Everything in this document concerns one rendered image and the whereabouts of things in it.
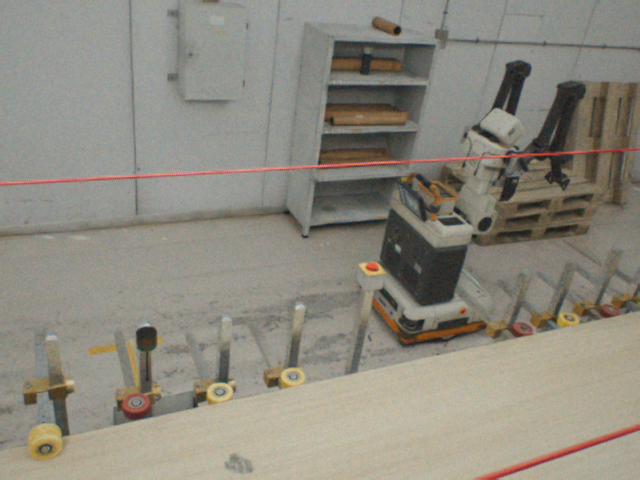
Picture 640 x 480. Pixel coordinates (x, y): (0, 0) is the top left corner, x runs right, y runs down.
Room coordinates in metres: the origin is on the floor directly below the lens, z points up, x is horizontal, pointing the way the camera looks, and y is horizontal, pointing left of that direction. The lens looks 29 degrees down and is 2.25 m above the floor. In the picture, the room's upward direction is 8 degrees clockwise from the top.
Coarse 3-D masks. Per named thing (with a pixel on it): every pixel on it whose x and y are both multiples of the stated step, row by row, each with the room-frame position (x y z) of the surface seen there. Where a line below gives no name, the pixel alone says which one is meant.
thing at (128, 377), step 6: (120, 330) 1.62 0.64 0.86; (114, 336) 1.61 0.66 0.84; (120, 336) 1.59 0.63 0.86; (120, 342) 1.56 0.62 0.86; (120, 348) 1.53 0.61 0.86; (126, 348) 1.53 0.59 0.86; (120, 354) 1.50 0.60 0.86; (126, 354) 1.50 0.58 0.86; (120, 360) 1.47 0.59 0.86; (126, 360) 1.47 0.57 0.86; (120, 366) 1.47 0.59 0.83; (126, 366) 1.44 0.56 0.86; (126, 372) 1.42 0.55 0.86; (132, 372) 1.42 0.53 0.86; (126, 378) 1.39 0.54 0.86; (132, 378) 1.39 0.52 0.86; (126, 384) 1.36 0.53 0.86; (132, 384) 1.37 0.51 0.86; (132, 420) 1.23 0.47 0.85; (138, 420) 1.24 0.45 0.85
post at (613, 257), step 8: (616, 248) 2.26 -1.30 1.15; (608, 256) 2.27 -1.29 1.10; (616, 256) 2.25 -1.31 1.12; (608, 264) 2.26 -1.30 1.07; (616, 264) 2.26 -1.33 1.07; (600, 272) 2.28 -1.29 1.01; (608, 272) 2.25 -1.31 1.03; (600, 280) 2.26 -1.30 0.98; (608, 280) 2.25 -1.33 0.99; (600, 288) 2.25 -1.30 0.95; (592, 296) 2.27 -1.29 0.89; (600, 296) 2.25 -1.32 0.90; (584, 320) 2.26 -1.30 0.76
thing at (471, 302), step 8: (456, 288) 2.27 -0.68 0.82; (464, 296) 2.22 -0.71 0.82; (472, 304) 2.16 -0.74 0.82; (480, 304) 2.16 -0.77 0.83; (480, 312) 2.11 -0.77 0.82; (488, 312) 2.11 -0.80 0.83; (488, 320) 2.06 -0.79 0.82; (496, 320) 2.05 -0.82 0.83; (504, 336) 1.97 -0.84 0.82; (512, 336) 1.96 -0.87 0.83
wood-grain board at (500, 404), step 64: (320, 384) 1.44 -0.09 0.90; (384, 384) 1.49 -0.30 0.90; (448, 384) 1.53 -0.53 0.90; (512, 384) 1.58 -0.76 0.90; (576, 384) 1.62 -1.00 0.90; (64, 448) 1.06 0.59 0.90; (128, 448) 1.09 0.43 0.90; (192, 448) 1.12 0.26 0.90; (256, 448) 1.15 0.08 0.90; (320, 448) 1.18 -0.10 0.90; (384, 448) 1.22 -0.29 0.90; (448, 448) 1.25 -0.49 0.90; (512, 448) 1.28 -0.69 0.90
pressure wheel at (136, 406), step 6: (126, 396) 1.27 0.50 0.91; (132, 396) 1.27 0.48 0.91; (138, 396) 1.28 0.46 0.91; (144, 396) 1.28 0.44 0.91; (126, 402) 1.25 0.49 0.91; (132, 402) 1.25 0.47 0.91; (138, 402) 1.25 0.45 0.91; (144, 402) 1.26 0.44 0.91; (126, 408) 1.22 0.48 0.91; (132, 408) 1.23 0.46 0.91; (138, 408) 1.23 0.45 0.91; (144, 408) 1.23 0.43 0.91; (126, 414) 1.22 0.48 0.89; (132, 414) 1.21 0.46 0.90; (138, 414) 1.22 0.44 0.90; (144, 414) 1.23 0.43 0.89
